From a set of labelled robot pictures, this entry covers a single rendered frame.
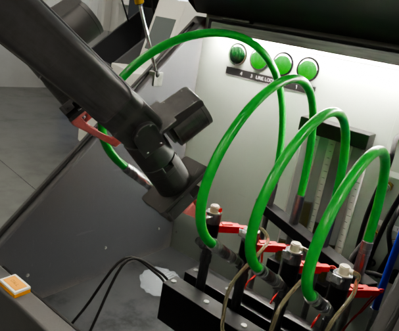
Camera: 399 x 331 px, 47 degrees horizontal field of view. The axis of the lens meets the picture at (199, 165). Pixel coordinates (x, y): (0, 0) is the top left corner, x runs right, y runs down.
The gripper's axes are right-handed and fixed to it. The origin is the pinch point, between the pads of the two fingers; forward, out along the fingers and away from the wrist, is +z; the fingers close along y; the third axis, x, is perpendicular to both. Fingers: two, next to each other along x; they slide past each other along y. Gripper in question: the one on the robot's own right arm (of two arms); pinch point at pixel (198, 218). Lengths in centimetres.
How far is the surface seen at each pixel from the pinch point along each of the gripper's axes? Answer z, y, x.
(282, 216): 16.2, 14.3, 0.2
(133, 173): -9.5, -2.5, 9.4
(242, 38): -16.6, 26.3, 6.3
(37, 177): 123, -16, 300
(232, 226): 6.0, 3.8, -1.2
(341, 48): -3.6, 42.2, 1.2
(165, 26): 79, 135, 264
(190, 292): 11.4, -9.2, 0.1
